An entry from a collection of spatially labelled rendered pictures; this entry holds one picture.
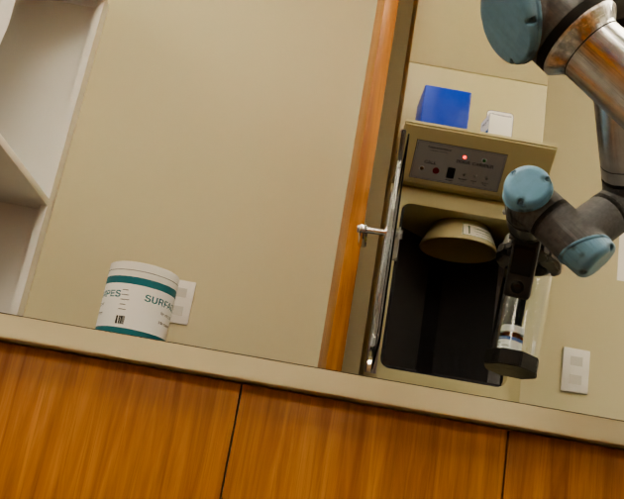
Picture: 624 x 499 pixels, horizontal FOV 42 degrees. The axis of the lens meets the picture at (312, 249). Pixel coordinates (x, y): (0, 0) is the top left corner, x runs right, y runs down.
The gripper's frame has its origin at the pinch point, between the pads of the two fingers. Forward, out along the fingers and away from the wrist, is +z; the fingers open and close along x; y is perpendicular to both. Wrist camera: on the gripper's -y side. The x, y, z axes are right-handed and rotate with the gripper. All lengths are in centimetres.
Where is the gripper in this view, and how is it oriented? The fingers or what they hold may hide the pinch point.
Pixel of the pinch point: (528, 271)
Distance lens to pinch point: 163.0
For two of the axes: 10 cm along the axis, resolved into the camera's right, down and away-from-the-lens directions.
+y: 2.5, -9.2, 3.0
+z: 2.6, 3.6, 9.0
